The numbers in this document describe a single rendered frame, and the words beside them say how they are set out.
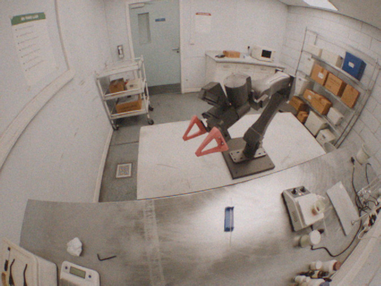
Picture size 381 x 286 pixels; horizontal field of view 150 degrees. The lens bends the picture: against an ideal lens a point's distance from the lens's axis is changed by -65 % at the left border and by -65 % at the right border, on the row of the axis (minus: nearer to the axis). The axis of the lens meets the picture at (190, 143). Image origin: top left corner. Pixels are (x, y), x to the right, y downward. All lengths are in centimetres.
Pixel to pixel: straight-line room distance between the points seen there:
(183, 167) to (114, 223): 40
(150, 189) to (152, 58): 268
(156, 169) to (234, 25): 309
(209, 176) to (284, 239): 44
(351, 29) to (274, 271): 325
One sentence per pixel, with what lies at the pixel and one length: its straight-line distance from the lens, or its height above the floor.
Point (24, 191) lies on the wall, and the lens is 114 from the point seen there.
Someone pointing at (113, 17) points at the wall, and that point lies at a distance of 312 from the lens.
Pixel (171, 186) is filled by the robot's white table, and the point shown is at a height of 90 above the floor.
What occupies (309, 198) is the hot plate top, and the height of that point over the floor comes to 99.
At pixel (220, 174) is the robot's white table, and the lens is 67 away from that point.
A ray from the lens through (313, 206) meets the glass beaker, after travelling 65.
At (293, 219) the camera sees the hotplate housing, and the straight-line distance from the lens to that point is 68.
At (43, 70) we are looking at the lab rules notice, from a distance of 143.
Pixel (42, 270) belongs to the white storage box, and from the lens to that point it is 76.
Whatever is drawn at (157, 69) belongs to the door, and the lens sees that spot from 309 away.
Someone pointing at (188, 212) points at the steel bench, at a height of 90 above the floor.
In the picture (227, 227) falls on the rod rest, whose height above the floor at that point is 93.
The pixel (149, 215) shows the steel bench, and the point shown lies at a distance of 60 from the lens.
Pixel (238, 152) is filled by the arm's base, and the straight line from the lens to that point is 74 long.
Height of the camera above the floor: 146
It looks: 46 degrees down
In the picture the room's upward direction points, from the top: straight up
